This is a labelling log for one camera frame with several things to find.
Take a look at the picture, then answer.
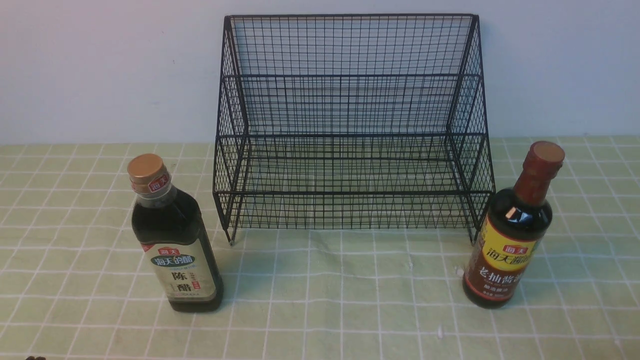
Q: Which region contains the vinegar bottle gold cap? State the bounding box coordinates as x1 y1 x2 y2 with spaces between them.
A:
126 153 224 313

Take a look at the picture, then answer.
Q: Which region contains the soy sauce bottle red cap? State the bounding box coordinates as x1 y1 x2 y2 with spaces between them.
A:
462 140 565 309

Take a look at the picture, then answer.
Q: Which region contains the green checkered tablecloth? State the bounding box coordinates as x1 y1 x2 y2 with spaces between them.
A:
0 136 640 360

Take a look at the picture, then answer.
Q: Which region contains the black wire mesh rack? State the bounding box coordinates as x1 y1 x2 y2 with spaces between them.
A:
212 13 496 245

